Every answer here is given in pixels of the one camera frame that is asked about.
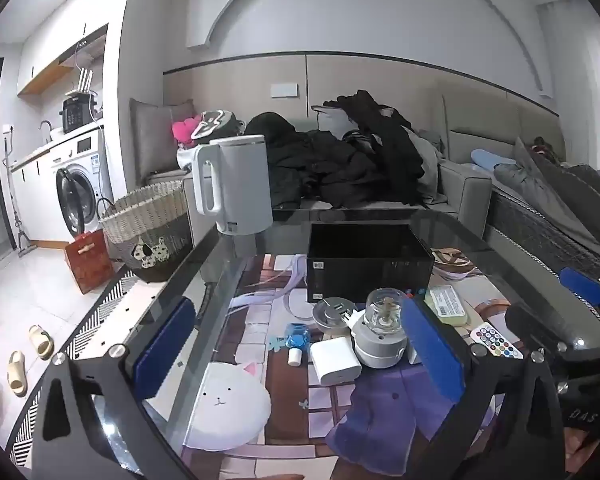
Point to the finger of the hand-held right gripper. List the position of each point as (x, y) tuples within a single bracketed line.
[(582, 285), (540, 325)]

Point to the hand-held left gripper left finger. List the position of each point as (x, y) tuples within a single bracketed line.
[(162, 350)]

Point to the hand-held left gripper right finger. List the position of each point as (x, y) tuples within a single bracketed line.
[(430, 350)]

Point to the pale green box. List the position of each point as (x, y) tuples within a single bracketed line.
[(447, 305)]

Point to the glass jar grinder grey base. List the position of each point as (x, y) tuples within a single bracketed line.
[(380, 345)]

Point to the white cube charger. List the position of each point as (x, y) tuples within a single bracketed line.
[(335, 360)]

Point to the black storage box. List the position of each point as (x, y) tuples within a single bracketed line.
[(370, 275)]

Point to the person's right hand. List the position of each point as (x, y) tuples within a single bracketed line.
[(576, 452)]

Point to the white remote coloured buttons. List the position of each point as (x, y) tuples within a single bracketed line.
[(495, 342)]

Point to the black white patterned rug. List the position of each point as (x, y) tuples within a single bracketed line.
[(90, 330)]

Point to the white cat face cushion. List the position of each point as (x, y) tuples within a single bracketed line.
[(225, 400)]

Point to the grey blanket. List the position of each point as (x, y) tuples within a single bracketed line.
[(555, 195)]

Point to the woven basket with dog print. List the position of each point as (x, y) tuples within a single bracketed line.
[(145, 230)]

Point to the beige slipper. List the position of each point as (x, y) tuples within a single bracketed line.
[(16, 372), (41, 342)]

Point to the printed cartoon mat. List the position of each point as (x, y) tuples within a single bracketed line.
[(280, 395)]

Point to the small white cylinder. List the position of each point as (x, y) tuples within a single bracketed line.
[(294, 356)]

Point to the small blue crystal bottle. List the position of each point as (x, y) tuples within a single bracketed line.
[(295, 335)]

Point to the grey sofa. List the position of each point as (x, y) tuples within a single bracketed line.
[(465, 190)]

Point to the light blue pillow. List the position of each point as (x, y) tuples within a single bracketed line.
[(490, 159)]

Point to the white electric kettle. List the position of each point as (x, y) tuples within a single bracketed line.
[(240, 185)]

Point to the white kitchen counter cabinet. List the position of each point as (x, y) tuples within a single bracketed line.
[(35, 195)]

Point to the white front-load washing machine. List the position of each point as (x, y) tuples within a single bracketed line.
[(87, 160)]

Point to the pile of dark clothes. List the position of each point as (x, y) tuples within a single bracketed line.
[(340, 165)]

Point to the upright mop stand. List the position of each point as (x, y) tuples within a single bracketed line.
[(15, 200)]

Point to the grey sofa cushion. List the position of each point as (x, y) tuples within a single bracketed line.
[(152, 135)]

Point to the pink plush cloth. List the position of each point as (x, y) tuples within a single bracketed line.
[(184, 131)]

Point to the white curtain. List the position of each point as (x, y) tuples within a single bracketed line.
[(580, 60)]

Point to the black and white cap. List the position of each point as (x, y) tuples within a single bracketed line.
[(215, 122)]

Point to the kitchen faucet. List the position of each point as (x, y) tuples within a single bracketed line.
[(46, 127)]

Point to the white router with antennas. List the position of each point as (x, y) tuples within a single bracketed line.
[(85, 80)]

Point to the white wall switch plate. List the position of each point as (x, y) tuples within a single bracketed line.
[(285, 89)]

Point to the white wall cabinet wooden shelf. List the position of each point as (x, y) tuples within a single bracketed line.
[(55, 60)]

